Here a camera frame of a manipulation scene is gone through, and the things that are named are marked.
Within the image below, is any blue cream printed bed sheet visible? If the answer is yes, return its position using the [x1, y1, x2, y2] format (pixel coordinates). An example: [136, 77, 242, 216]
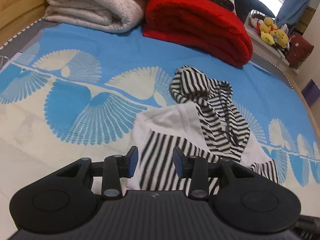
[0, 21, 320, 240]

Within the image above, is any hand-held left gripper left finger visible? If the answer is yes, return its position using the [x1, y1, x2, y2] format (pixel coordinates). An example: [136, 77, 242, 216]
[54, 145, 139, 200]

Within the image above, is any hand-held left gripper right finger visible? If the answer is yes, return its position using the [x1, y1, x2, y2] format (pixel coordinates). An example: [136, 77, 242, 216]
[173, 146, 258, 200]

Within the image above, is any dark red bag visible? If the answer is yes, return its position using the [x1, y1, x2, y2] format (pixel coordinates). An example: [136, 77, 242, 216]
[285, 32, 315, 68]

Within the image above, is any white shelf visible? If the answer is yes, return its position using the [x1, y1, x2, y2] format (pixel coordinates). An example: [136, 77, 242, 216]
[244, 20, 299, 74]

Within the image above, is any yellow plush toy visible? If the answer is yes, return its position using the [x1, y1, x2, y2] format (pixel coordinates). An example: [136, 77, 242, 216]
[260, 17, 278, 33]
[274, 29, 288, 48]

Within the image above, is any folded white quilt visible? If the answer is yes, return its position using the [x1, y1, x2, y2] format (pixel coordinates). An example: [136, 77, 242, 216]
[42, 0, 157, 33]

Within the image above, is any blue curtain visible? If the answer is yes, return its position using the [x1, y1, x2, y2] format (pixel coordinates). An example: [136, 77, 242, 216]
[275, 0, 316, 27]

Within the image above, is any purple box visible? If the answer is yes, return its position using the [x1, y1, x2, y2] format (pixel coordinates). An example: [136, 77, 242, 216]
[301, 79, 320, 107]

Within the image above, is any folded red blanket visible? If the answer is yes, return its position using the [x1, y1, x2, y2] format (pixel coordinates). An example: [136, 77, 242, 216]
[142, 0, 253, 67]

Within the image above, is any black white striped hoodie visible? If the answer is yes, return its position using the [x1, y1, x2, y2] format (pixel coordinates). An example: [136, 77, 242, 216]
[127, 65, 279, 198]

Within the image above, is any wooden headboard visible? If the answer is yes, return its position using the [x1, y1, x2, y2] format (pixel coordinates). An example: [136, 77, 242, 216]
[0, 0, 48, 48]

